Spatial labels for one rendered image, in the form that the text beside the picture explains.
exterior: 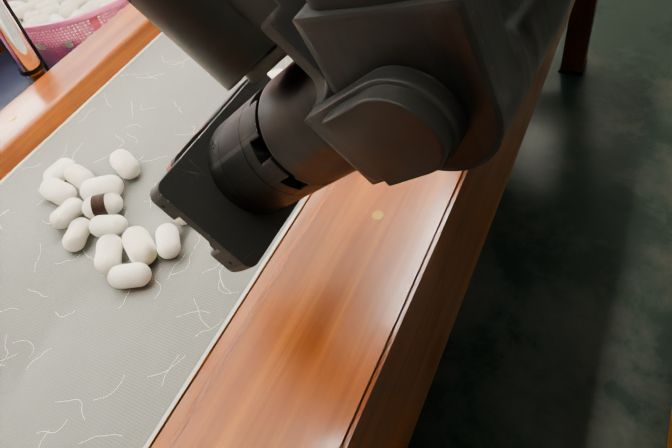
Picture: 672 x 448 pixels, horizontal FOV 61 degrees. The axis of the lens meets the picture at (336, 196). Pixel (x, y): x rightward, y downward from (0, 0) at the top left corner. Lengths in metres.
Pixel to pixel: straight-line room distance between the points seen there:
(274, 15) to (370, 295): 0.23
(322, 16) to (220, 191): 0.15
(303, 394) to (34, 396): 0.20
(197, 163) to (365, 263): 0.15
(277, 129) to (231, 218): 0.07
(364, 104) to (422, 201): 0.27
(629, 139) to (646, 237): 0.32
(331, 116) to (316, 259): 0.24
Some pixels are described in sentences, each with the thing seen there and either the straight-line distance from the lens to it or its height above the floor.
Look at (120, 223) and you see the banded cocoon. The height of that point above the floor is 0.75.
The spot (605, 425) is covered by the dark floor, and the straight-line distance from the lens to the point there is 1.20.
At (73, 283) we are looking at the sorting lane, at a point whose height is 0.74.
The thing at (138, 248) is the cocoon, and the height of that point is 0.76.
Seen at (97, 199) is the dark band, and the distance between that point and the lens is 0.53.
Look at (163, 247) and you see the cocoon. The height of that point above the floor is 0.76.
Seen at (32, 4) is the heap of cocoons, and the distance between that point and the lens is 0.94.
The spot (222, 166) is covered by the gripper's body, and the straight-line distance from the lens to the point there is 0.29.
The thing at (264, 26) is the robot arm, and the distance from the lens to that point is 0.21.
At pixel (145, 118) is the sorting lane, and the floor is 0.74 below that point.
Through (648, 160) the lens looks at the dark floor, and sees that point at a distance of 1.61.
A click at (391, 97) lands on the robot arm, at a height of 0.99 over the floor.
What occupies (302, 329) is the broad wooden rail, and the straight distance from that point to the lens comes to 0.38.
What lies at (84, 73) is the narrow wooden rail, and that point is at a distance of 0.68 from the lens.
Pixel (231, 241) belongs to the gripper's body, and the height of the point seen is 0.86.
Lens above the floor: 1.09
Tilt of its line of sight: 47 degrees down
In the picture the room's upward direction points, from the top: 13 degrees counter-clockwise
